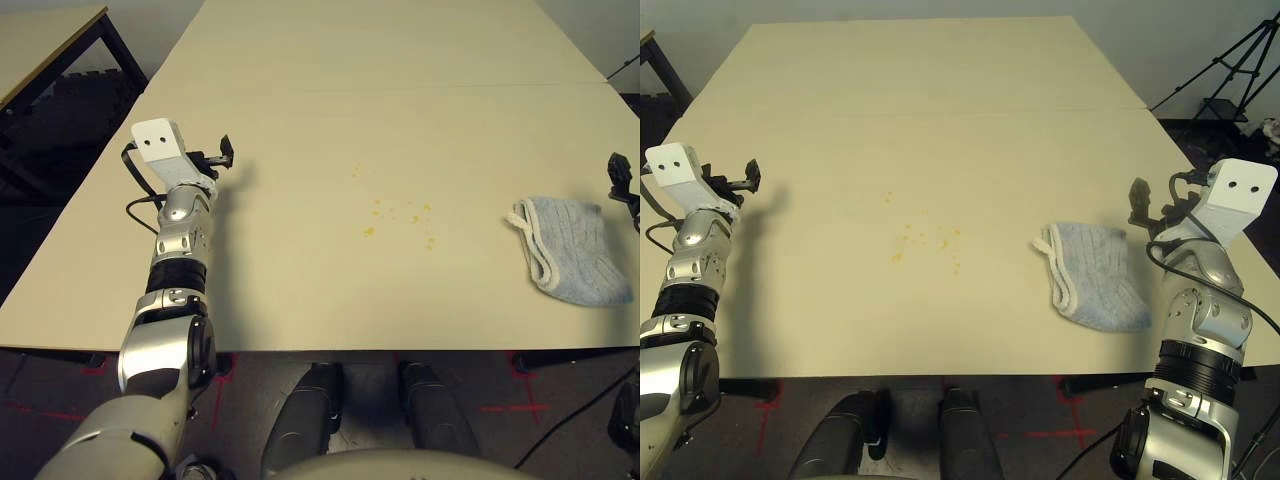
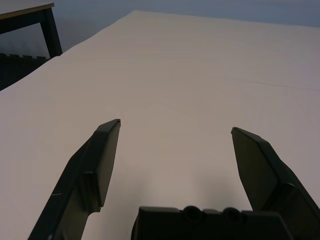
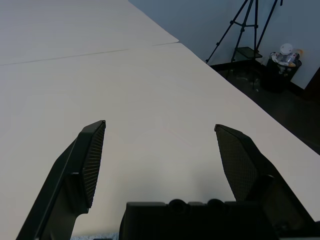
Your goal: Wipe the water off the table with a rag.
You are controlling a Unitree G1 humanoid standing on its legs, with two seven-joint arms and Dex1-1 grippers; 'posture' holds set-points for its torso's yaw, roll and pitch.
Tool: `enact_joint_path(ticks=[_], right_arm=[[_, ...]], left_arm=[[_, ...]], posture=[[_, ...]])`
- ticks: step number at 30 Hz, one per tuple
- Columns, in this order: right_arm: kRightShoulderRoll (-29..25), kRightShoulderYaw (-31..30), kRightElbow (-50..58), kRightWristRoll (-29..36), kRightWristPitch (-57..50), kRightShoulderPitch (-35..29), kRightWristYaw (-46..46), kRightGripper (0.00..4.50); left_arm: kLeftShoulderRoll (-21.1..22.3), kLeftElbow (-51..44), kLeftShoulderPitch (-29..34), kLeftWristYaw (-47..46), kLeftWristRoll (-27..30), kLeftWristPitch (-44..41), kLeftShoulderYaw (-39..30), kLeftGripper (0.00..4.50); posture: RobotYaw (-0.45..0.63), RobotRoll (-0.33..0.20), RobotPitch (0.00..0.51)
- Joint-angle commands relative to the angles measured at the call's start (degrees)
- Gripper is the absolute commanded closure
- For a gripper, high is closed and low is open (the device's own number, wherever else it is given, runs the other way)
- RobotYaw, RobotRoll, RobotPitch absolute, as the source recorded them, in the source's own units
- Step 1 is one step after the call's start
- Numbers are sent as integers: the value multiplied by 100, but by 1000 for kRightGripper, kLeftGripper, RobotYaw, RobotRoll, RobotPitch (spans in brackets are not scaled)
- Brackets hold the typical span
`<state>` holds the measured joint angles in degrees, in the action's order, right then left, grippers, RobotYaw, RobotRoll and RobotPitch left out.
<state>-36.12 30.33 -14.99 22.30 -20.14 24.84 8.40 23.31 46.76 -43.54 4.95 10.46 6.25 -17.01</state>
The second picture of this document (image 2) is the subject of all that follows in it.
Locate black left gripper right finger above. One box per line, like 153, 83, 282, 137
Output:
230, 126, 320, 240

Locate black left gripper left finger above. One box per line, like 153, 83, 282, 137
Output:
27, 118, 122, 240

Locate wooden side table black legs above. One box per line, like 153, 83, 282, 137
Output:
0, 2, 63, 60

